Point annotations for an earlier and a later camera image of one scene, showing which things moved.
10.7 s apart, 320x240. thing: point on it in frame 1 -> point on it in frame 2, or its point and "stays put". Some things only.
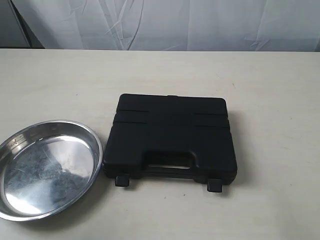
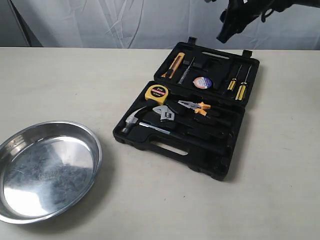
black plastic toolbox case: [165, 136] -> [193, 110]
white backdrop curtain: [211, 25] stays put
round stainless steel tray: [46, 167] stays put
